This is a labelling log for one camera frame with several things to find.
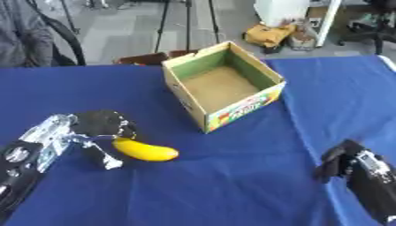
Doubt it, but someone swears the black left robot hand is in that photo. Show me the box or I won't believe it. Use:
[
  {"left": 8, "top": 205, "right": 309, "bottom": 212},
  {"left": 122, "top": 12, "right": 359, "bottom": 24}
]
[{"left": 69, "top": 109, "right": 140, "bottom": 170}]

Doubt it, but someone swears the yellow toy banana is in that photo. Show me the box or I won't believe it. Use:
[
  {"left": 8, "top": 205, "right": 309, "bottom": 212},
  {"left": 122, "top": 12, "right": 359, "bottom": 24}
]
[{"left": 111, "top": 136, "right": 181, "bottom": 162}]

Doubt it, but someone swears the black tripod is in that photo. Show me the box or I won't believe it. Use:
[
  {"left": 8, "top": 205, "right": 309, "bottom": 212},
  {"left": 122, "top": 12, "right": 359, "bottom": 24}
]
[{"left": 153, "top": 0, "right": 223, "bottom": 54}]

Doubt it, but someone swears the black office chair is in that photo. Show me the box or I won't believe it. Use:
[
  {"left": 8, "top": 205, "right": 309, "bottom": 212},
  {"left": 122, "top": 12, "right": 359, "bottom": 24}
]
[{"left": 337, "top": 0, "right": 396, "bottom": 56}]

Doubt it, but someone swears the open cardboard box green inside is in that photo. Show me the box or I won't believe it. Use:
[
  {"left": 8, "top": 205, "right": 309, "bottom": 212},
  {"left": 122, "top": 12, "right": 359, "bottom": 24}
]
[{"left": 161, "top": 40, "right": 288, "bottom": 134}]

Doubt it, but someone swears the person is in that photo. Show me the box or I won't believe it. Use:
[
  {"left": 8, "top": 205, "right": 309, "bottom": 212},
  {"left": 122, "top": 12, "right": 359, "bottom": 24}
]
[{"left": 0, "top": 0, "right": 56, "bottom": 69}]

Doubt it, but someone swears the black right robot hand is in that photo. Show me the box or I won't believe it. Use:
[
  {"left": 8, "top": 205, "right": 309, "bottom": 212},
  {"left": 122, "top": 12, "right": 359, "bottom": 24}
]
[{"left": 312, "top": 139, "right": 369, "bottom": 185}]

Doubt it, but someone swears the dark red chair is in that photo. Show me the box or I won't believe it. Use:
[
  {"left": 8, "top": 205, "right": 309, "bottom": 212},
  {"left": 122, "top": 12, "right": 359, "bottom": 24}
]
[{"left": 112, "top": 49, "right": 200, "bottom": 66}]

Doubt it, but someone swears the white cabinet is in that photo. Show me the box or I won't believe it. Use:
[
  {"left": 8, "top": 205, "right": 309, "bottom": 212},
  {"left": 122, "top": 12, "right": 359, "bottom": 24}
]
[{"left": 252, "top": 0, "right": 344, "bottom": 48}]

